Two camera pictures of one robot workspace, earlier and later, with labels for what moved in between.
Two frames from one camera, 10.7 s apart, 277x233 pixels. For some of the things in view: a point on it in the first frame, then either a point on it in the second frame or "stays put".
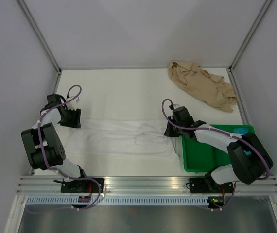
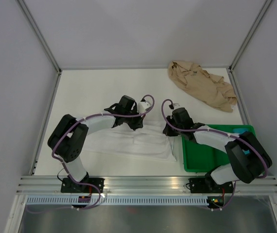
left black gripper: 75,122 to 138,124
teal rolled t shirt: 242,131 stays put
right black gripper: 169,133 stays put
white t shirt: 121,138 stays put
